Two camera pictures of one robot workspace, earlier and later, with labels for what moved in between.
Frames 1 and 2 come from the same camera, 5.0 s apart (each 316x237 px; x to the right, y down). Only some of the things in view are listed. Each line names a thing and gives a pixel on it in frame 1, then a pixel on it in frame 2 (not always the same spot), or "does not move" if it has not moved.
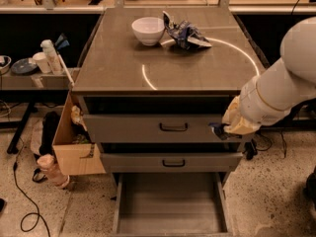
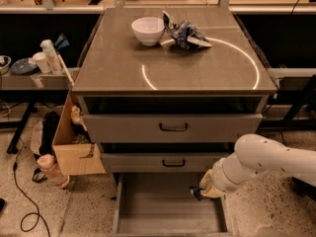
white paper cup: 42,61 does not move
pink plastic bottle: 51,172 does not move
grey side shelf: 56,80 does not move
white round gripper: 256,107 to 219,178
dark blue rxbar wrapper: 219,131 to 197,192
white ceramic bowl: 149,30 does not move
